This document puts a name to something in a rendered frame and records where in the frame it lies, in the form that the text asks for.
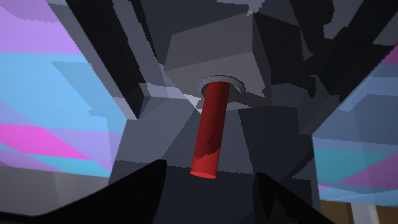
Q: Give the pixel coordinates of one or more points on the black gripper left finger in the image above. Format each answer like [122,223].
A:
[133,199]

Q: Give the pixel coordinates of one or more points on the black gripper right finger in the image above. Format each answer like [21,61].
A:
[274,204]

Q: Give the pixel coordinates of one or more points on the grey block with hole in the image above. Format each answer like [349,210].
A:
[229,50]

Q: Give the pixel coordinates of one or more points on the red peg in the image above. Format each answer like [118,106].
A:
[209,138]

